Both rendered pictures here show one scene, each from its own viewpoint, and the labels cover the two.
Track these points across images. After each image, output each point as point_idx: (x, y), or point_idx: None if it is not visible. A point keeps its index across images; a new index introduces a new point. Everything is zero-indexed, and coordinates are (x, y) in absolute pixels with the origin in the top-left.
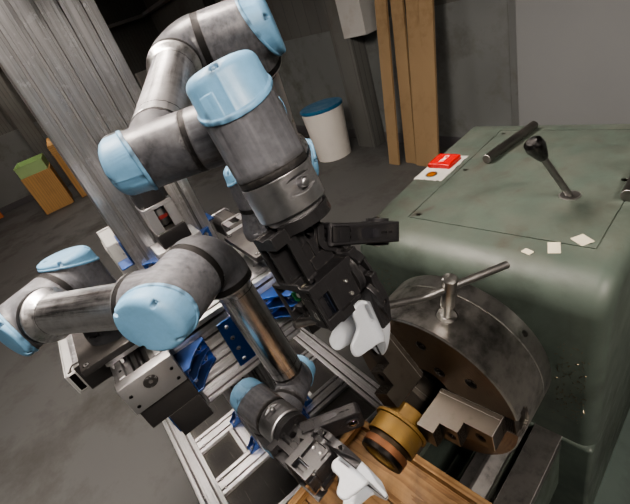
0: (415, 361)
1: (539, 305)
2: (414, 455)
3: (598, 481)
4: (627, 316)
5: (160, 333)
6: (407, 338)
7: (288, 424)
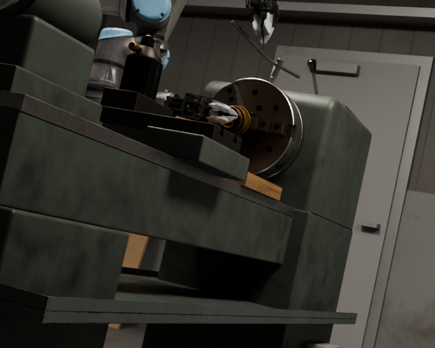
0: (246, 106)
1: (305, 106)
2: (244, 123)
3: (301, 293)
4: (335, 146)
5: (156, 6)
6: (248, 89)
7: (177, 97)
